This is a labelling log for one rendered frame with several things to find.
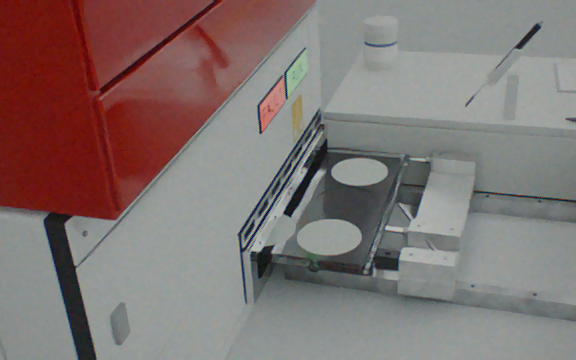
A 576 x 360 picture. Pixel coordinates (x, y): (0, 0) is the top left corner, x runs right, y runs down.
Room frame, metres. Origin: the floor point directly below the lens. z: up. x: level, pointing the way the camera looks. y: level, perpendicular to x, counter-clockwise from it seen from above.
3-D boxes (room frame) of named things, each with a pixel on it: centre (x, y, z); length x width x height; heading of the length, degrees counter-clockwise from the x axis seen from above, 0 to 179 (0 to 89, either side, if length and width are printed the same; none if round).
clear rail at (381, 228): (1.07, -0.17, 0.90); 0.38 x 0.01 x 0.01; 160
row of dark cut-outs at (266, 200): (1.12, -0.01, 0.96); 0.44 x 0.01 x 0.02; 160
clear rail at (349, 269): (0.96, 0.06, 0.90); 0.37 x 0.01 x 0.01; 70
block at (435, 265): (0.91, -0.21, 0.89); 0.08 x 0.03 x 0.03; 70
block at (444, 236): (0.99, -0.23, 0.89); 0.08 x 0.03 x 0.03; 70
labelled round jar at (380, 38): (1.55, -0.23, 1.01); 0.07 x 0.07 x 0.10
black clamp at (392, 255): (0.93, -0.15, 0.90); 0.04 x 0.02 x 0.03; 70
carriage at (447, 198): (1.06, -0.26, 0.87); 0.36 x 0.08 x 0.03; 160
